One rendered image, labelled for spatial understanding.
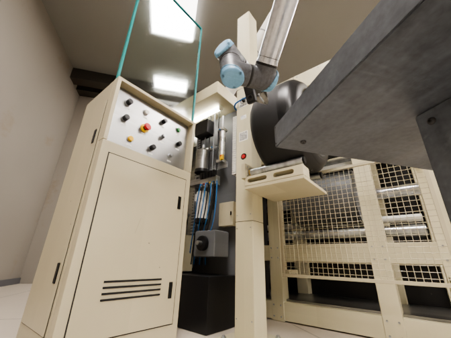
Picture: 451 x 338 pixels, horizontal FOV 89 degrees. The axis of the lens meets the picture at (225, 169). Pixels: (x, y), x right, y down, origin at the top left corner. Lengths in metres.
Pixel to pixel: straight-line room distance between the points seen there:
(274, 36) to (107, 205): 0.96
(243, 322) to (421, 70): 1.36
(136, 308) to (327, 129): 1.09
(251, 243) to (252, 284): 0.21
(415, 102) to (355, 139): 0.09
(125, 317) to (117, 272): 0.18
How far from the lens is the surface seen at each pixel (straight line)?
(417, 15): 0.25
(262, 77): 0.99
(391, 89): 0.31
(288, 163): 1.30
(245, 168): 1.40
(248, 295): 1.43
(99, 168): 1.15
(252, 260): 1.40
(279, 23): 1.00
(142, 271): 1.22
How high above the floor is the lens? 0.39
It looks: 22 degrees up
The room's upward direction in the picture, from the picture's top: 2 degrees clockwise
